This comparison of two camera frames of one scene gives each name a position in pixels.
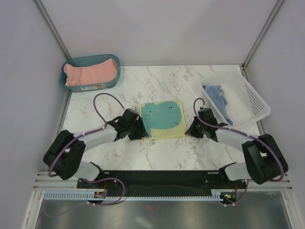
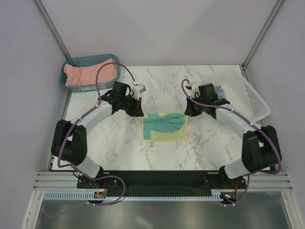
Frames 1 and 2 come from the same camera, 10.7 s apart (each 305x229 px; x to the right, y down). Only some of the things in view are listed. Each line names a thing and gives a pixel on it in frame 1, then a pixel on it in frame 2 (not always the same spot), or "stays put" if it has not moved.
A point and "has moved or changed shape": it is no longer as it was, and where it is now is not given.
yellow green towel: x=163 y=119 has moved or changed shape
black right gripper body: x=197 y=130 to x=195 y=109
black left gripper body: x=136 y=131 to x=130 y=105
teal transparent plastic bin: x=88 y=88 stays put
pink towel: x=78 y=76 stays put
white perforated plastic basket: x=245 y=105 stays put
